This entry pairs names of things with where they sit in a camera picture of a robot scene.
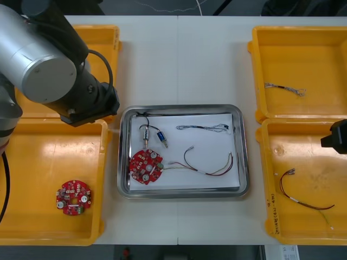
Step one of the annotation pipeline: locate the round red circuit board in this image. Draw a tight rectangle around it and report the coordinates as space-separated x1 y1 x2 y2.
129 148 165 185
55 180 92 216

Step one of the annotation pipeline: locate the twisted blue-white wire harness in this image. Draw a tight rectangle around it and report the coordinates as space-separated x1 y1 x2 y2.
175 122 233 136
264 82 307 98

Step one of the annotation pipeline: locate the steel tray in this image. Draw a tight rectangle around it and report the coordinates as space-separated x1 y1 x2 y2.
117 104 250 200

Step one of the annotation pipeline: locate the white cable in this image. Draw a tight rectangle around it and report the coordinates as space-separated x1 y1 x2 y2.
134 0 208 17

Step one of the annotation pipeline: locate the white sheet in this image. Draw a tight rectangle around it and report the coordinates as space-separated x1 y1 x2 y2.
128 113 241 192

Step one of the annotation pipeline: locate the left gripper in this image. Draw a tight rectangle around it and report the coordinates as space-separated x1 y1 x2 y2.
60 82 120 128

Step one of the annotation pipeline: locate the solenoid with blue label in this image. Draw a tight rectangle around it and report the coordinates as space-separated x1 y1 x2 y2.
146 123 169 149

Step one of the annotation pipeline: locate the yellow-orange plastic bin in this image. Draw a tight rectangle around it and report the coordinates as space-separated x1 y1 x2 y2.
256 118 347 247
247 25 347 125
13 24 123 121
0 118 113 246

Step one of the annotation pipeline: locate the bare metal solenoid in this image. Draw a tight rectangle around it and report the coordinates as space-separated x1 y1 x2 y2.
137 110 152 148

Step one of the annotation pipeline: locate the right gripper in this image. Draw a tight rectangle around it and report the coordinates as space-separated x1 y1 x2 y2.
320 119 347 155

